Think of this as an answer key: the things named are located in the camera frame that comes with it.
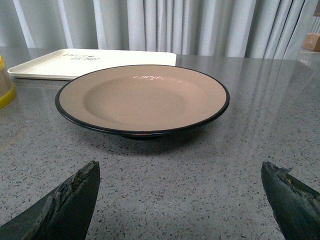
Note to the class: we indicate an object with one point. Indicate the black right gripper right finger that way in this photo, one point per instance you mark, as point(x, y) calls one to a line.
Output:
point(295, 206)

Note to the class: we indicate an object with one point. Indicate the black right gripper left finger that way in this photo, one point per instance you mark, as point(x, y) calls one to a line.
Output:
point(65, 213)

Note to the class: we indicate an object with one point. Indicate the beige plate with black rim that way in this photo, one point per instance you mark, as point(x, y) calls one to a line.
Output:
point(142, 101)

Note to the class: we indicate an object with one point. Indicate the cream white rectangular tray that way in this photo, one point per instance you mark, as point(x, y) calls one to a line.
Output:
point(67, 64)

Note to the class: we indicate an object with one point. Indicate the wooden steamer basket yellow rims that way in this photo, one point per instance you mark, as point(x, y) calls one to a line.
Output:
point(7, 89)

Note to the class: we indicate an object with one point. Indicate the brown cardboard box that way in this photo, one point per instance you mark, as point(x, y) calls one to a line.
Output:
point(312, 42)

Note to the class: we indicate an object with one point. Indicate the grey pleated curtain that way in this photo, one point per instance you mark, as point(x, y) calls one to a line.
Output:
point(263, 29)

